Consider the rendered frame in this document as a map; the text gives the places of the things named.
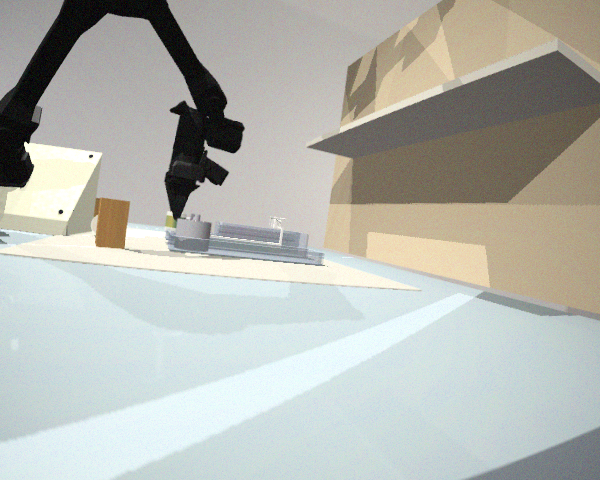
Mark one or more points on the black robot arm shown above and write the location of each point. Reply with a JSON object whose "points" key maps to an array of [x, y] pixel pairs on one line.
{"points": [[20, 116]]}

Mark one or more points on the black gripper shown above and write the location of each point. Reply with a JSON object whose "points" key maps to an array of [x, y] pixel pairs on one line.
{"points": [[184, 172]]}

